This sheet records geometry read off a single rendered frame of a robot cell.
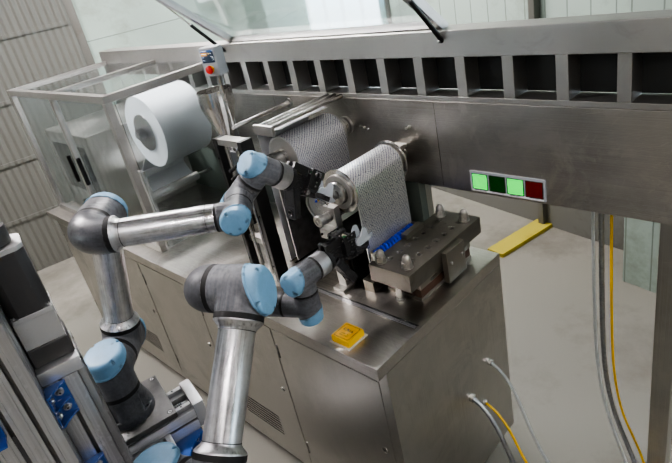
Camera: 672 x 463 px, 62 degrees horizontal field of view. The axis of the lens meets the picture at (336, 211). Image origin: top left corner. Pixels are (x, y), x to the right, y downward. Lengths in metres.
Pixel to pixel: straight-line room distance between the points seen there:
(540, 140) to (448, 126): 0.30
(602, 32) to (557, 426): 1.66
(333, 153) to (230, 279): 0.82
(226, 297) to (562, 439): 1.69
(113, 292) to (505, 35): 1.31
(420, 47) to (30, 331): 1.29
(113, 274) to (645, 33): 1.50
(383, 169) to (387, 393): 0.68
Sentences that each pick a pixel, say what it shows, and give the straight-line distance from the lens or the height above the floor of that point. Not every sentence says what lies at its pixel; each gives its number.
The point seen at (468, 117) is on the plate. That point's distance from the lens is 1.76.
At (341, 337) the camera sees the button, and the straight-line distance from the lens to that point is 1.66.
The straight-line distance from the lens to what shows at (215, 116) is 2.25.
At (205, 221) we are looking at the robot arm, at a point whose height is 1.39.
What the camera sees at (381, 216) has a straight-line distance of 1.82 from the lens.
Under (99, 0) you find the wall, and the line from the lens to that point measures 5.13.
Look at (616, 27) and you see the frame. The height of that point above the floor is 1.64.
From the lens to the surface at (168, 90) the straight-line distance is 2.48.
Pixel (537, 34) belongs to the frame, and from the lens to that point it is 1.59.
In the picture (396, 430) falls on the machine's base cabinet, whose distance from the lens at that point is 1.76.
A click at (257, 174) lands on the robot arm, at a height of 1.44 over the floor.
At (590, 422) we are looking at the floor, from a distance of 2.65.
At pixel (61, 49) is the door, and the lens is 5.02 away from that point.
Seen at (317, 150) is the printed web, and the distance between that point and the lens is 1.90.
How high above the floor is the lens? 1.94
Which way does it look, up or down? 25 degrees down
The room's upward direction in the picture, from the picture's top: 13 degrees counter-clockwise
